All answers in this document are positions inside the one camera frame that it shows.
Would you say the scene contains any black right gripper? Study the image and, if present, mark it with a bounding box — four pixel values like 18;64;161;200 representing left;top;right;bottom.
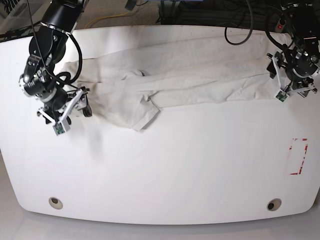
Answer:
19;72;93;118

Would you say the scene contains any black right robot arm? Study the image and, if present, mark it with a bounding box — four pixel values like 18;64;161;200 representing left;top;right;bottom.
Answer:
19;0;92;121

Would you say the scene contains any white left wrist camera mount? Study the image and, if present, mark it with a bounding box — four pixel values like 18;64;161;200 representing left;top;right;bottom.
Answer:
267;51;318;102

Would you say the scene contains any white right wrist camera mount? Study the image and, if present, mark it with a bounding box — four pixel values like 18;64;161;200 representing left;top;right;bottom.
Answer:
37;86;90;136

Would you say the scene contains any table cable grommet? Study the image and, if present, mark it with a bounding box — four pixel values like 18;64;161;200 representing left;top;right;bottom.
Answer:
48;197;63;210
266;198;282;212

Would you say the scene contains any left table cable grommet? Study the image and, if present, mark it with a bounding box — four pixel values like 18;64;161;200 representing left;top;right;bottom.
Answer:
48;197;63;210

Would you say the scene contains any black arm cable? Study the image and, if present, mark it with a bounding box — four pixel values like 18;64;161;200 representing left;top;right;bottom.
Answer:
53;32;83;88
223;0;296;52

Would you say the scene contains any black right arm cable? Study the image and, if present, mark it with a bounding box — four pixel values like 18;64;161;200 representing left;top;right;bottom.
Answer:
53;32;83;88

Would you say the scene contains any right table cable grommet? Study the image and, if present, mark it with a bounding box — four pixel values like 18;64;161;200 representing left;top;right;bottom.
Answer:
266;198;282;212

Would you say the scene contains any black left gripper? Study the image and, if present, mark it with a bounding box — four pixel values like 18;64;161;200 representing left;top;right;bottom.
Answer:
266;50;320;83

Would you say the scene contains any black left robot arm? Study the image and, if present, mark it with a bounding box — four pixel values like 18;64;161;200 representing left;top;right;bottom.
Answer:
264;0;320;88

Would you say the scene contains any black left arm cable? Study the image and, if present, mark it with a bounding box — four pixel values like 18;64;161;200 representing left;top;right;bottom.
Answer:
223;0;296;52

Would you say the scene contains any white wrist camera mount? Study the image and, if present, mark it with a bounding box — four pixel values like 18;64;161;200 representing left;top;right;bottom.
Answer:
37;86;90;136
267;51;318;102

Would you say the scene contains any white printed T-shirt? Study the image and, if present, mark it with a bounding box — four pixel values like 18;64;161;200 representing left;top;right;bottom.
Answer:
75;33;279;131

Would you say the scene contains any red tape rectangle marking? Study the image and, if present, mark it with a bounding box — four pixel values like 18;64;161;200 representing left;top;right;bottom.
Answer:
286;138;309;176

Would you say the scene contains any black power strip red light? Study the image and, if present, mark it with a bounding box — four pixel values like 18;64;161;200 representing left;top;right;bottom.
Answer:
274;23;286;33

